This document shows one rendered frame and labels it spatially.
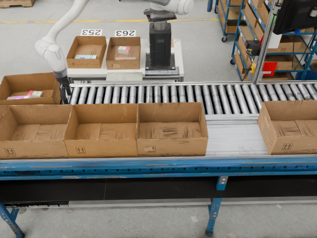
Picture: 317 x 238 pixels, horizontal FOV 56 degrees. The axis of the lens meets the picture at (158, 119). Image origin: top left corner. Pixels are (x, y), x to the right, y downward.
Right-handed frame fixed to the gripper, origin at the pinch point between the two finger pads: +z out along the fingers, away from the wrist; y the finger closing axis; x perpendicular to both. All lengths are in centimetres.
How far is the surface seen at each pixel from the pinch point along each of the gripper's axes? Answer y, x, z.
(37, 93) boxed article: 11.8, 26.3, 5.4
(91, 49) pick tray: 79, -4, 9
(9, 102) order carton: -8.8, 37.2, -3.9
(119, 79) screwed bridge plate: 35.2, -33.3, 10.3
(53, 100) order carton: -5.5, 8.2, -2.6
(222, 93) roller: 16, -116, 11
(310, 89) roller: 20, -186, 11
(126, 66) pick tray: 49, -39, 8
